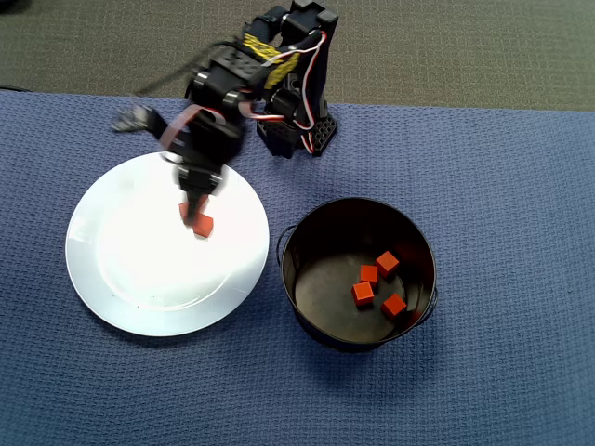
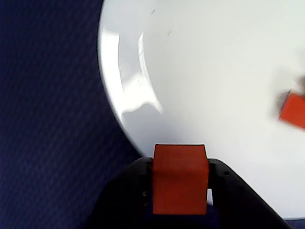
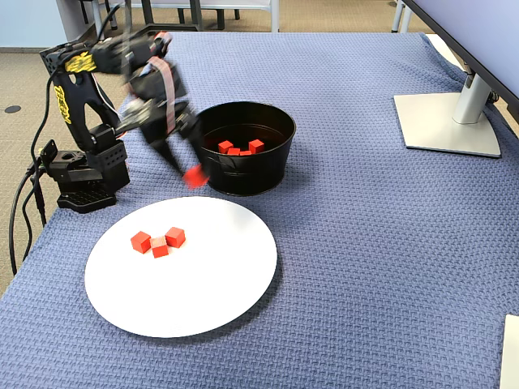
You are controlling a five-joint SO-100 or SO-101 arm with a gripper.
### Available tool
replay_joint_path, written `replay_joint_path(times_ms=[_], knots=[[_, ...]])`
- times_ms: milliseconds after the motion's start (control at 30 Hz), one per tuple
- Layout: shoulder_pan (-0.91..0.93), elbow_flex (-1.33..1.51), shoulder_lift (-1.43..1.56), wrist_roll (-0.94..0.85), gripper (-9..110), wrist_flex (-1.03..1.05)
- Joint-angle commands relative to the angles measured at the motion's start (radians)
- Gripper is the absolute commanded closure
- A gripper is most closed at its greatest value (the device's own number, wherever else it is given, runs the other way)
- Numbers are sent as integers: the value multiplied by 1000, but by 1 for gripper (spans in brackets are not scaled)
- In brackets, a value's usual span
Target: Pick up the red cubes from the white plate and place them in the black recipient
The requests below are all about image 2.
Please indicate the white round plate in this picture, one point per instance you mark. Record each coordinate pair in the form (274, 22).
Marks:
(214, 71)

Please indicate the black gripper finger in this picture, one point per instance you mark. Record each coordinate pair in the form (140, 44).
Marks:
(238, 205)
(128, 198)

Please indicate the red cube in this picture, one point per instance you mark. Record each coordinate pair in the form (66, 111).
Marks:
(294, 112)
(179, 179)

